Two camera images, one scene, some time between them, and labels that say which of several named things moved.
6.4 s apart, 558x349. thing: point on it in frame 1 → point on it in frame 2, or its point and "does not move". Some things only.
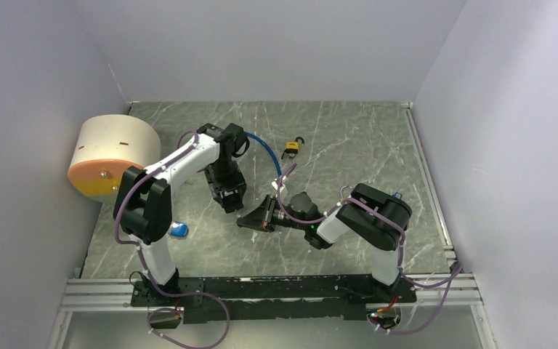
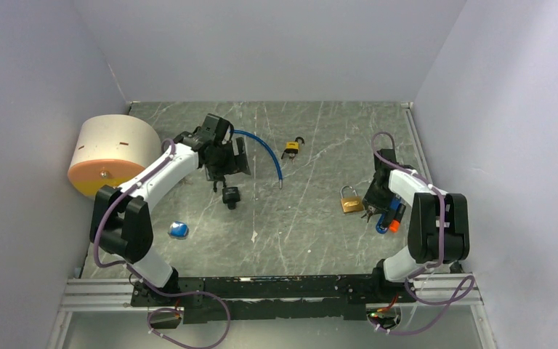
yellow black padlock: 292,147 does not move
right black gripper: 264,219 → 370,200
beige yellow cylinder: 106,146 does not move
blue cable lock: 253,135 does not move
